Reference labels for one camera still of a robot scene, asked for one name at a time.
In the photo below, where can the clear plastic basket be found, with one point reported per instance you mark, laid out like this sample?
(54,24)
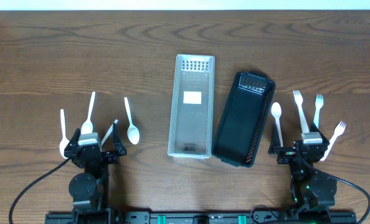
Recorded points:
(190,131)

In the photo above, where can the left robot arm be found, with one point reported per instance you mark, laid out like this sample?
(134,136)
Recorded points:
(89,189)

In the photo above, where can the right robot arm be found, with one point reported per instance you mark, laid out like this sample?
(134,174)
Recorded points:
(312,191)

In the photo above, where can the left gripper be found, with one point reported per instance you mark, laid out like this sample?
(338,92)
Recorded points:
(93,152)

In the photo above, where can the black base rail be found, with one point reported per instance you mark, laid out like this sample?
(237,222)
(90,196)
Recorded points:
(257,216)

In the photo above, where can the white fork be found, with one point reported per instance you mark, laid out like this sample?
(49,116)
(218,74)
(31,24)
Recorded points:
(338,131)
(319,102)
(299,101)

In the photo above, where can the white label in clear basket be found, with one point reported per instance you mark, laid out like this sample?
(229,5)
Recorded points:
(192,97)

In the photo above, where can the white spoon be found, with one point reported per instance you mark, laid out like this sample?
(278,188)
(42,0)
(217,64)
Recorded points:
(132,132)
(87,126)
(276,112)
(64,140)
(108,133)

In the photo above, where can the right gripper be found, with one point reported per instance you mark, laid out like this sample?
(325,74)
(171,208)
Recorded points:
(287,155)

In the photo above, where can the black plastic basket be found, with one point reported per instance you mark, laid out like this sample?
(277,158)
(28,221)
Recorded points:
(243,119)

